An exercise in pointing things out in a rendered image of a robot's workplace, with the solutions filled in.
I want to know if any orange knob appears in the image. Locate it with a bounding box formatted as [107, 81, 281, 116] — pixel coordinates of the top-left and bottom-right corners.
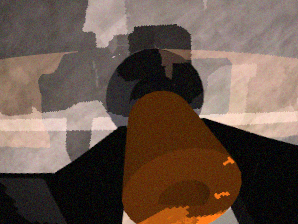
[121, 91, 242, 224]

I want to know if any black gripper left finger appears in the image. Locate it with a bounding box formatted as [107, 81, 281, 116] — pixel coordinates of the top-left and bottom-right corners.
[0, 125, 126, 224]

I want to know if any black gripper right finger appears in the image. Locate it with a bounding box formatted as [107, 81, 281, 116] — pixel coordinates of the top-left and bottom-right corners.
[201, 119, 298, 224]

